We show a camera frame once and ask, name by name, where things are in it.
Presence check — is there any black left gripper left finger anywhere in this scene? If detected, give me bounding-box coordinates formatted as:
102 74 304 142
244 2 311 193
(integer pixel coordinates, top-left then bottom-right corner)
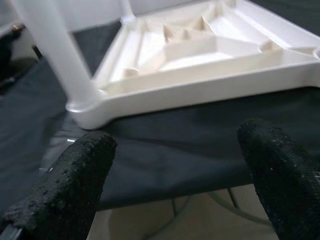
1 130 118 240

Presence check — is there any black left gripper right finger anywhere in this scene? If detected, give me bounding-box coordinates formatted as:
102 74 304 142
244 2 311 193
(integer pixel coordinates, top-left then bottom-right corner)
236 117 320 240

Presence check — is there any white plastic table leg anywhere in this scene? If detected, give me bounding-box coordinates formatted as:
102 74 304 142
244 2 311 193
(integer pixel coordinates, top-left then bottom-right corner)
123 0 136 22
16 0 100 113

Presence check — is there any grey metal curved table leg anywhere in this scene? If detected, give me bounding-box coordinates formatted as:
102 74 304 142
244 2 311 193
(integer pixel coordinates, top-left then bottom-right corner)
149 197 191 233
207 191 273 227

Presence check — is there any black cloth cover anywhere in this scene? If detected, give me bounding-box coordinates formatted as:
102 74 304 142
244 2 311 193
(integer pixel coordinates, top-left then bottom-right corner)
0 23 320 213

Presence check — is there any white plastic table top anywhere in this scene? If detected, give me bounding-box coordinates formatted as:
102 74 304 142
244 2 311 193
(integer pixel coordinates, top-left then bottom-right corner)
65 0 320 130

